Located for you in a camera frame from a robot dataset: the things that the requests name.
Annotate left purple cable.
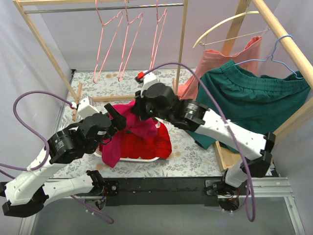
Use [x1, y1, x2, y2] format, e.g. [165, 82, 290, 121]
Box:
[0, 91, 115, 225]

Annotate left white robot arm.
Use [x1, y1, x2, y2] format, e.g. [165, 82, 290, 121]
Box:
[0, 104, 127, 218]

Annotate salmon pink shorts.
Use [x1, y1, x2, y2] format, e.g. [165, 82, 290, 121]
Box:
[178, 36, 262, 99]

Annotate white laundry basket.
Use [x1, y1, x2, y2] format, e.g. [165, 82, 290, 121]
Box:
[93, 121, 167, 163]

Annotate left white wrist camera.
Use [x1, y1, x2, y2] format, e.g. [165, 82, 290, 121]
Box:
[77, 96, 99, 119]

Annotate purple cable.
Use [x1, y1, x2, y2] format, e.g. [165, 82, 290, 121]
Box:
[146, 62, 256, 222]
[0, 91, 115, 225]

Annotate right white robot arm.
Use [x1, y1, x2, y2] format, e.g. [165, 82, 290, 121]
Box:
[132, 83, 275, 195]

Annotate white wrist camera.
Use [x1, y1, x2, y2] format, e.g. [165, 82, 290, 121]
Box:
[77, 96, 99, 119]
[135, 71, 159, 98]

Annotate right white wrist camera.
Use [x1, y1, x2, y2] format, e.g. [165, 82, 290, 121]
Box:
[135, 71, 159, 98]

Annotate magenta t shirt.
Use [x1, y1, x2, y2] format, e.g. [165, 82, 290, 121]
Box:
[100, 101, 157, 167]

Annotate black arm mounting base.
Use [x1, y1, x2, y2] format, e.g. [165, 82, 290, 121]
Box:
[75, 176, 245, 213]

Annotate small wooden clothes rack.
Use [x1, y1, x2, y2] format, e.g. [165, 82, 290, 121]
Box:
[12, 0, 189, 122]

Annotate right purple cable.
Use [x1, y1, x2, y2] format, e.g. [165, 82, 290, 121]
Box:
[146, 62, 256, 222]

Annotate pink wire hanger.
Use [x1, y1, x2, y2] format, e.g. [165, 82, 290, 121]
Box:
[117, 0, 143, 82]
[149, 1, 167, 69]
[92, 0, 124, 83]

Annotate teal green shorts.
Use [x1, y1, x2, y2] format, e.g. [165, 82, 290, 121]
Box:
[185, 59, 312, 154]

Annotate cream plastic hanger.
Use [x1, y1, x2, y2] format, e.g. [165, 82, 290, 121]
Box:
[191, 10, 269, 51]

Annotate blue wire hanger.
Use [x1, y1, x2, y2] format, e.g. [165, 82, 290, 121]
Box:
[235, 35, 304, 79]

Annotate red t shirt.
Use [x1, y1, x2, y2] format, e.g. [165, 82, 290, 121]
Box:
[97, 123, 172, 161]

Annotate aluminium table frame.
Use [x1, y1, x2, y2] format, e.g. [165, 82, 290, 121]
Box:
[20, 177, 305, 235]

